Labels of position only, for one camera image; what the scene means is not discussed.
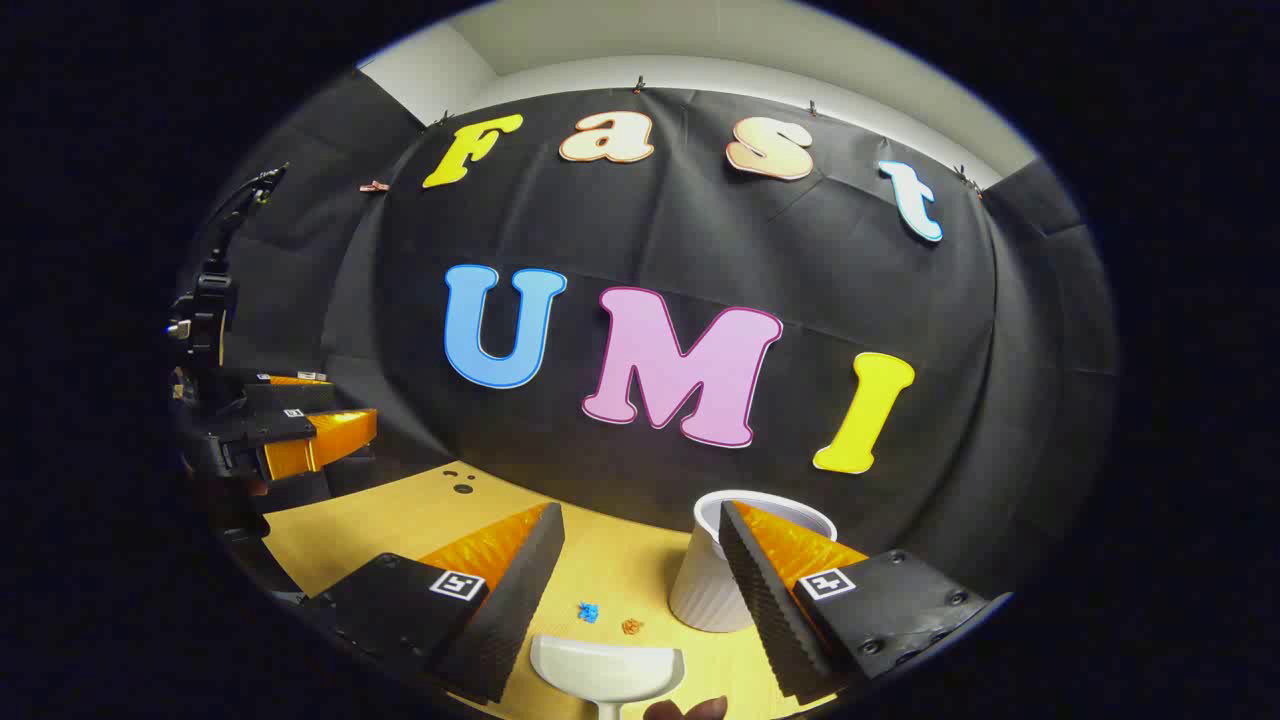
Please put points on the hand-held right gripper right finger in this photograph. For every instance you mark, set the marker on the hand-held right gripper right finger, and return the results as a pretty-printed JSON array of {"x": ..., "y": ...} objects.
[{"x": 765, "y": 610}]

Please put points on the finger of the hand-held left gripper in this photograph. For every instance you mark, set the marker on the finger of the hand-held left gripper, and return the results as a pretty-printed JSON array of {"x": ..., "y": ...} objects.
[
  {"x": 280, "y": 385},
  {"x": 270, "y": 435}
]

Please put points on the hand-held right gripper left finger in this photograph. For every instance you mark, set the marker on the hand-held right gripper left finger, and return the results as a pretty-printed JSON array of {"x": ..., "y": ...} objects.
[{"x": 520, "y": 610}]

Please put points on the white ribbed garbage bin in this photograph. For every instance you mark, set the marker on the white ribbed garbage bin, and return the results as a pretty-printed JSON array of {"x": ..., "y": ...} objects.
[{"x": 700, "y": 590}]

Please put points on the blue paper trash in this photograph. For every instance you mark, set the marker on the blue paper trash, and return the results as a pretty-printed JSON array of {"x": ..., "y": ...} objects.
[{"x": 588, "y": 612}]

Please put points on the white dustpan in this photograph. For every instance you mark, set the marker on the white dustpan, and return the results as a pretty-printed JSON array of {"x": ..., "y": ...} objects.
[{"x": 600, "y": 675}]

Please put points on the wooden desktop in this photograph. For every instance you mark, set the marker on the wooden desktop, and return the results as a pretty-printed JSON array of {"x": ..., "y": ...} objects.
[{"x": 620, "y": 570}]

